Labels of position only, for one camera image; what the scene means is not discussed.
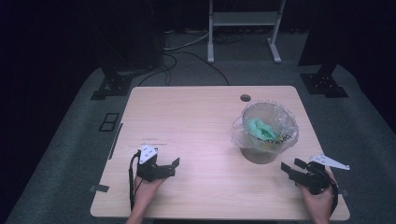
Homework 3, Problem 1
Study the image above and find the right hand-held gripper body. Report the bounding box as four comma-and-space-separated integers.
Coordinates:
289, 154, 351, 196

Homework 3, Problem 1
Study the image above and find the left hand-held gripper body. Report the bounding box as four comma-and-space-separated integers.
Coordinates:
135, 143, 176, 183

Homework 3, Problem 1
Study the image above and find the small grey waste bin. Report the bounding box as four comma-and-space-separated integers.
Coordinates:
239, 102, 297, 165

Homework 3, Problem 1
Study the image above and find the clear plastic bin bag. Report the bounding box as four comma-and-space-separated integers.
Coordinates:
230, 99, 300, 155

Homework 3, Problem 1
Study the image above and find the person's right hand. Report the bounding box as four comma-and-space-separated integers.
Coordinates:
298, 170, 336, 217

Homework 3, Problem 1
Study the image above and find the person's left hand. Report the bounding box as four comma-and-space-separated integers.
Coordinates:
132, 175, 166, 213

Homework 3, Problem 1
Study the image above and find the yellow printed wrapper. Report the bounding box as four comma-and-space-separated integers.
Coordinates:
264, 132, 295, 146

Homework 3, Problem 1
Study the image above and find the crumpled green wrapper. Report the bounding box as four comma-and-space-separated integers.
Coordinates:
247, 117, 280, 142

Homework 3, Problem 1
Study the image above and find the white metal stand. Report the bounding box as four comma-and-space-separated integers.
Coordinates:
206, 0, 288, 65

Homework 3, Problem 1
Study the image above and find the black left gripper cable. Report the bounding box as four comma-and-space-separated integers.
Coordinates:
128, 150, 142, 211

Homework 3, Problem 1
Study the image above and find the black floor socket frame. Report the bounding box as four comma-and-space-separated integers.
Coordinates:
98, 112, 121, 133

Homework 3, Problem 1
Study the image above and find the black stand with base plate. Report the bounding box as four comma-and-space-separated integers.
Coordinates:
298, 0, 349, 99
90, 0, 164, 101

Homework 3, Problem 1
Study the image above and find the black floor cable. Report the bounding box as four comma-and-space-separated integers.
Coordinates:
137, 50, 231, 88

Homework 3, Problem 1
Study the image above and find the white floor cable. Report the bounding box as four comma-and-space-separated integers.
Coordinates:
163, 28, 214, 52

